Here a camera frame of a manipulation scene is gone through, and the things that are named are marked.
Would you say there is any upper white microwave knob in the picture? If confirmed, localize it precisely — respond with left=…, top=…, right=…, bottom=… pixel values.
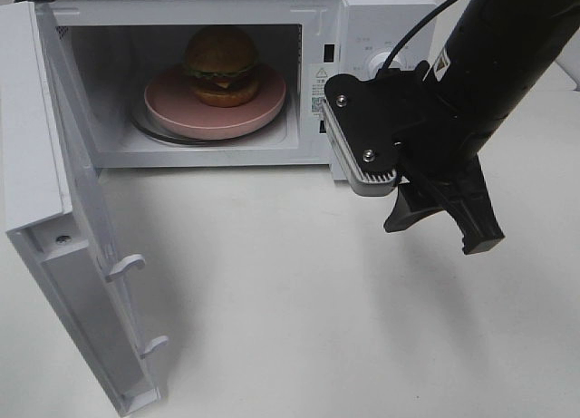
left=367, top=50, right=405, bottom=77

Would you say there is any black right camera cable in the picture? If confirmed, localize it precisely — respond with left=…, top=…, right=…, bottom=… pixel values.
left=380, top=0, right=481, bottom=74

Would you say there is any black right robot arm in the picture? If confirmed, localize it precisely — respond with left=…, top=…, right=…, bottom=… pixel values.
left=384, top=0, right=579, bottom=254

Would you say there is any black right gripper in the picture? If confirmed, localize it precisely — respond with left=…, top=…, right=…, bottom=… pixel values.
left=383, top=61, right=505, bottom=255

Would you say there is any white microwave door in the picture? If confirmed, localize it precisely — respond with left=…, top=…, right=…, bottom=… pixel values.
left=1, top=1, right=167, bottom=416

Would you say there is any pink round plate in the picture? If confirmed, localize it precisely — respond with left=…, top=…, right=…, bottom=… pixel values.
left=144, top=65, right=286, bottom=141

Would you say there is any white warning sticker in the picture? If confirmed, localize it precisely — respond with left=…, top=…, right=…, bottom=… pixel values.
left=307, top=63, right=337, bottom=117

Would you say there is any burger with lettuce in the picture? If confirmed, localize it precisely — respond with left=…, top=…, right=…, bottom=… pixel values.
left=182, top=25, right=260, bottom=108

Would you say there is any white microwave oven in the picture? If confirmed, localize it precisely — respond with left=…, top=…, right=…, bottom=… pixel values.
left=1, top=0, right=434, bottom=193

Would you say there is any glass microwave turntable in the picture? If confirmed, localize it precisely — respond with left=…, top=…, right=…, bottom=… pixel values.
left=127, top=103, right=287, bottom=147

